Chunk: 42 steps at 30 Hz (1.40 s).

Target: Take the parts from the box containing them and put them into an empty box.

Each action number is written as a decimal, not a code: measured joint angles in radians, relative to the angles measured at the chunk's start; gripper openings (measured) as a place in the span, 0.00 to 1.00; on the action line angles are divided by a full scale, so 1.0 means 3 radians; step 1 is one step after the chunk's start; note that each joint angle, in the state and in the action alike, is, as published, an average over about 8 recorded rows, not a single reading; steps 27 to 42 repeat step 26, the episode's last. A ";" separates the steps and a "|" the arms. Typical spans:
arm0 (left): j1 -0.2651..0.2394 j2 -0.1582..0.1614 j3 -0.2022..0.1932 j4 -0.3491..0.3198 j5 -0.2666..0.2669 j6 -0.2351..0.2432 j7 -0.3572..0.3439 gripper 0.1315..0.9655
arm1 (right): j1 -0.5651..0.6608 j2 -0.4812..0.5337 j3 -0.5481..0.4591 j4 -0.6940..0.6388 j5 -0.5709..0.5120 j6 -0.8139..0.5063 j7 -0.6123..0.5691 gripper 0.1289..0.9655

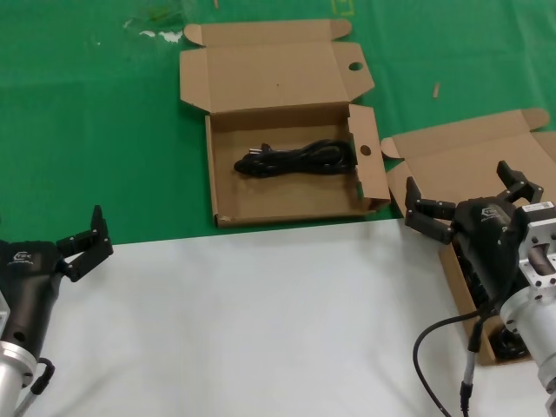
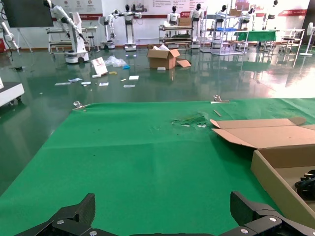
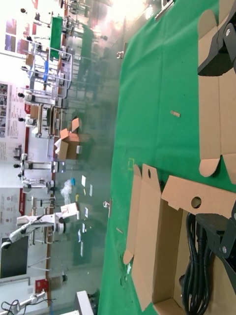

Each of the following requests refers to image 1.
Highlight green table mat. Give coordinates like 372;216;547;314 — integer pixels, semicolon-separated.
0;0;556;251

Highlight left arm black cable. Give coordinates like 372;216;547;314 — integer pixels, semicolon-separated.
12;355;56;417

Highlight cardboard box with tabbed lid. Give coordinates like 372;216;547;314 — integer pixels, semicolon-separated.
380;108;556;367

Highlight black power cable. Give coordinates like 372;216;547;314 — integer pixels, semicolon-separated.
233;137;360;178

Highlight open flat cardboard box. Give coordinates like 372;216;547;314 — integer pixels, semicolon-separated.
179;18;393;228

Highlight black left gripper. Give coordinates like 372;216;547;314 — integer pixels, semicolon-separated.
0;204;115;353

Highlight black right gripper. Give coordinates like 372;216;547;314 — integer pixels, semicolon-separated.
404;160;545;301

